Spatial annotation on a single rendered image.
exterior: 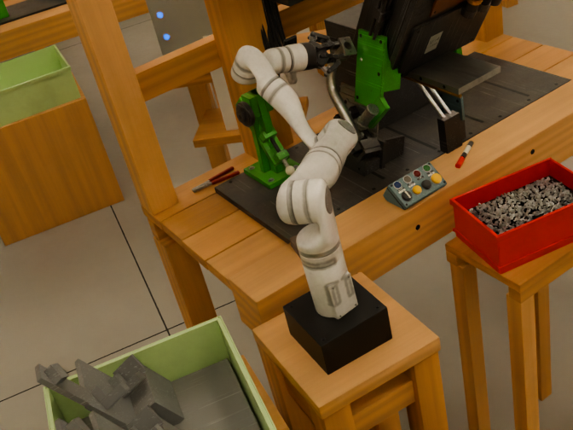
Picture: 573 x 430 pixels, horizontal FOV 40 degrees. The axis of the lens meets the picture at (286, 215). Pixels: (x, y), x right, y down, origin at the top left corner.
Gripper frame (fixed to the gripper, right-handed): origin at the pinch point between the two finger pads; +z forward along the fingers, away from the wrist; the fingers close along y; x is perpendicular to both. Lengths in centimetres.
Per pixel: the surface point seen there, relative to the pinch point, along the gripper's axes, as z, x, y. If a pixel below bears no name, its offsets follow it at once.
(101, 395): -95, -2, -68
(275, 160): -18.5, 25.0, -19.1
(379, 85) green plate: 4.0, -3.8, -14.2
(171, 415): -81, 3, -77
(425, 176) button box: 5.6, -4.0, -42.6
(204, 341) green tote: -67, 6, -64
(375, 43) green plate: 4.0, -9.6, -4.4
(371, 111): 0.9, 0.0, -19.6
